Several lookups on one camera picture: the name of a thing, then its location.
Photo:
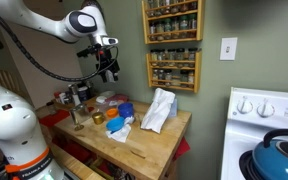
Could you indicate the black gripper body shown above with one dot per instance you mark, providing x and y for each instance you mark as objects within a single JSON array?
[{"x": 108, "y": 61}]

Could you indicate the silver rectangular metal can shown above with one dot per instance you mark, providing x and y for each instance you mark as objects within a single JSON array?
[{"x": 80, "y": 114}]

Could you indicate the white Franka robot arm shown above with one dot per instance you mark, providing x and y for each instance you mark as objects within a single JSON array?
[{"x": 10, "y": 123}]

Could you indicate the red plastic container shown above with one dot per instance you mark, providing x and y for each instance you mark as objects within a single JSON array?
[{"x": 118, "y": 98}]

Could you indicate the dark glass jar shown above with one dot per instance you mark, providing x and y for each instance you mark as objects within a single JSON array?
[{"x": 84, "y": 92}]

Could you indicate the clear plastic bag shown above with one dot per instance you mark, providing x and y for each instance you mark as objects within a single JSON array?
[{"x": 102, "y": 106}]

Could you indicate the small red lid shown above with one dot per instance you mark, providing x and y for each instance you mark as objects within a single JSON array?
[{"x": 90, "y": 109}]

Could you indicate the silver salt shaker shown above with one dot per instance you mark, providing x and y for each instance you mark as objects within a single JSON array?
[{"x": 74, "y": 95}]

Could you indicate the blue plastic cup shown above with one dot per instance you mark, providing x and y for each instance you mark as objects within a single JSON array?
[{"x": 126, "y": 110}]

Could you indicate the glass spice jar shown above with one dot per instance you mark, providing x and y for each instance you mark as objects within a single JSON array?
[
  {"x": 184, "y": 5},
  {"x": 168, "y": 77},
  {"x": 192, "y": 25},
  {"x": 175, "y": 28},
  {"x": 192, "y": 56},
  {"x": 160, "y": 30},
  {"x": 174, "y": 6},
  {"x": 168, "y": 29},
  {"x": 176, "y": 81},
  {"x": 180, "y": 57},
  {"x": 184, "y": 26},
  {"x": 162, "y": 57},
  {"x": 161, "y": 7},
  {"x": 151, "y": 8},
  {"x": 171, "y": 57},
  {"x": 154, "y": 56},
  {"x": 155, "y": 76},
  {"x": 191, "y": 79},
  {"x": 184, "y": 78},
  {"x": 193, "y": 4},
  {"x": 152, "y": 30}
]

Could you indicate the small amber jar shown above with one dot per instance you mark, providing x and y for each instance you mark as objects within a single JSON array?
[{"x": 98, "y": 118}]

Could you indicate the blue plastic bowl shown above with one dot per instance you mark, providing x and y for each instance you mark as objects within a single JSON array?
[{"x": 114, "y": 124}]

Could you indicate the red capped bottle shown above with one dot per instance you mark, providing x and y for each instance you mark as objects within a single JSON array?
[{"x": 60, "y": 97}]

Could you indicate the white paper towel bag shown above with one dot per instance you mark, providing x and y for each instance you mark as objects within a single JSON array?
[{"x": 157, "y": 111}]

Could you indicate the wooden spice rack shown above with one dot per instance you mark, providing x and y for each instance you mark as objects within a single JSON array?
[
  {"x": 174, "y": 87},
  {"x": 172, "y": 40}
]

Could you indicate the crumpled white napkin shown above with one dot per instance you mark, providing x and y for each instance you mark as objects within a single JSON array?
[{"x": 121, "y": 135}]

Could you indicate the wooden butcher block cart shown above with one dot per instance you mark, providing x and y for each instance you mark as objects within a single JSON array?
[{"x": 144, "y": 146}]

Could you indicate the wooden chair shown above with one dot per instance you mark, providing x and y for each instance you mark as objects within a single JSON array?
[{"x": 5, "y": 81}]

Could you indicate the red cloth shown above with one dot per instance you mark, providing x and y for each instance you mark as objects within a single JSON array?
[{"x": 182, "y": 148}]

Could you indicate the white stove knob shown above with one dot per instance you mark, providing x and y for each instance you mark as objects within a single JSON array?
[
  {"x": 244, "y": 106},
  {"x": 265, "y": 109}
]

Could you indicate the white stove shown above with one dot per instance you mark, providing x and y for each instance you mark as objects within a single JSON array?
[{"x": 250, "y": 140}]

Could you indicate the black stove burner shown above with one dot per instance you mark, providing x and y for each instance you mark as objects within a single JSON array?
[{"x": 245, "y": 165}]

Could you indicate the blue pot with lid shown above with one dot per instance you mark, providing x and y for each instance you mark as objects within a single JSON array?
[{"x": 277, "y": 163}]

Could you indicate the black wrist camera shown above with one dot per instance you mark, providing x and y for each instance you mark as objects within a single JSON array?
[{"x": 89, "y": 51}]

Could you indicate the white light switch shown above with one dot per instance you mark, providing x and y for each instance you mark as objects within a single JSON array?
[{"x": 228, "y": 49}]

